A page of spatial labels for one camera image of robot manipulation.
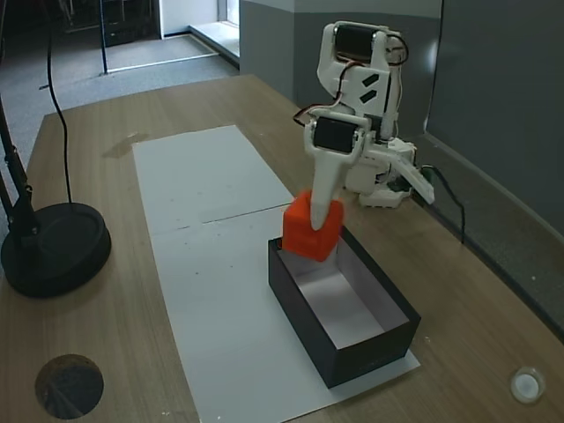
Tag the orange cube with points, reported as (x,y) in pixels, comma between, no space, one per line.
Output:
(299,233)

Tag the dark box white inside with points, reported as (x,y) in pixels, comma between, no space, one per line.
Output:
(370,361)

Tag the green circuit board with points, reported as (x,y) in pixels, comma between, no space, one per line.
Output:
(400,188)

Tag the white paper sheet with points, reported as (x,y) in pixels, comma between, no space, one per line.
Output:
(229,317)
(202,176)

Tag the black vertical pole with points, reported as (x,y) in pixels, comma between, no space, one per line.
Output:
(104,39)

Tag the black round-base stand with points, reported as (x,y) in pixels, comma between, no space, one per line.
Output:
(57,247)

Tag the white round cap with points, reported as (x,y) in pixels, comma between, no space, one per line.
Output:
(526,384)

